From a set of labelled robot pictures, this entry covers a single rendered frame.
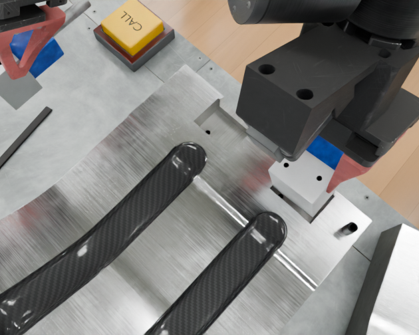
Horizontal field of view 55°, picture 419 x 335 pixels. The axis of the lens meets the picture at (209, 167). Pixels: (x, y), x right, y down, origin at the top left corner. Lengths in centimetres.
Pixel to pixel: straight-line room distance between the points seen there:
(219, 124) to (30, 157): 25
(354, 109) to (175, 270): 22
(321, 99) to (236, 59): 38
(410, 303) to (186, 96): 31
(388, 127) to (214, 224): 19
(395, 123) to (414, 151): 29
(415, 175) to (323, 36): 35
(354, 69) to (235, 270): 23
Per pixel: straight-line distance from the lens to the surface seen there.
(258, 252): 40
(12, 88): 44
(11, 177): 56
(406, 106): 32
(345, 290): 51
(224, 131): 46
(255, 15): 22
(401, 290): 47
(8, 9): 35
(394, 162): 57
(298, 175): 36
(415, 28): 27
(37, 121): 57
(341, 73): 23
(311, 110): 20
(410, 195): 56
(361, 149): 30
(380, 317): 46
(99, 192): 43
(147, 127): 43
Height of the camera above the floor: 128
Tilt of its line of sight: 71 degrees down
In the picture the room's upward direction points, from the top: 2 degrees clockwise
